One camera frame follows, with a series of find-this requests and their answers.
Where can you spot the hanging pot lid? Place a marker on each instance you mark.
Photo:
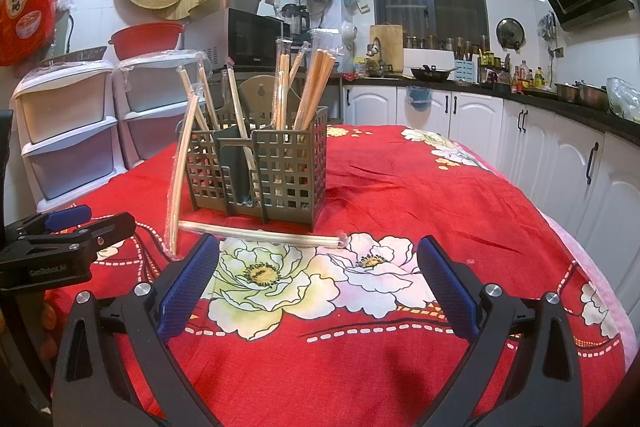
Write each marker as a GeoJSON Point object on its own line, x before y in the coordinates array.
{"type": "Point", "coordinates": [510, 34]}

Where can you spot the red plastic basin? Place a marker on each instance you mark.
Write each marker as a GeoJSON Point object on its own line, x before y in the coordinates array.
{"type": "Point", "coordinates": [145, 38]}

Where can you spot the white chopsticks pair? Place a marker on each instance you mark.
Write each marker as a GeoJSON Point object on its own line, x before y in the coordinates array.
{"type": "Point", "coordinates": [299, 240]}

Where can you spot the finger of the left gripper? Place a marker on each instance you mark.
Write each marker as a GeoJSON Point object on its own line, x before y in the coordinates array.
{"type": "Point", "coordinates": [60, 220]}

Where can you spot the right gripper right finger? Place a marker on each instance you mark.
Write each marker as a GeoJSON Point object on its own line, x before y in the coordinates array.
{"type": "Point", "coordinates": [543, 386]}

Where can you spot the wooden chopsticks in caddy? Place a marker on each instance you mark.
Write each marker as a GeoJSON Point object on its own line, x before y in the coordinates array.
{"type": "Point", "coordinates": [322, 62]}

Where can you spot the silver black microwave oven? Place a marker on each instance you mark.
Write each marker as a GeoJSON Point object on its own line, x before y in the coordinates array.
{"type": "Point", "coordinates": [246, 41]}

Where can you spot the grey plastic utensil caddy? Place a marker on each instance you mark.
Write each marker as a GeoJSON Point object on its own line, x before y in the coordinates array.
{"type": "Point", "coordinates": [270, 174]}

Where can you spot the red food bag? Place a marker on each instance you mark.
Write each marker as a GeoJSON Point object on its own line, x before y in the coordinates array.
{"type": "Point", "coordinates": [26, 26]}

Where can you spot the black wok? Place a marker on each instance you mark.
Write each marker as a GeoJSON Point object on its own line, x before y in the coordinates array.
{"type": "Point", "coordinates": [431, 73]}

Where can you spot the wooden cutting board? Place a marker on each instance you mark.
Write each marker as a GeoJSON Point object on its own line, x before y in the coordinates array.
{"type": "Point", "coordinates": [391, 38]}

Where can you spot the red floral tablecloth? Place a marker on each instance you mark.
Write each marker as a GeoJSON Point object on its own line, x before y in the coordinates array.
{"type": "Point", "coordinates": [353, 336]}

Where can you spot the wooden chopsticks pair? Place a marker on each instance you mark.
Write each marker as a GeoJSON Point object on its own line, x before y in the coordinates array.
{"type": "Point", "coordinates": [175, 186]}

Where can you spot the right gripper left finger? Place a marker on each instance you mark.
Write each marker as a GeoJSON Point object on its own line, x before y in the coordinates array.
{"type": "Point", "coordinates": [91, 384]}

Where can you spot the white plastic drawer tower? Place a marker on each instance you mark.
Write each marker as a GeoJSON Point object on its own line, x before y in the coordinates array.
{"type": "Point", "coordinates": [150, 100]}

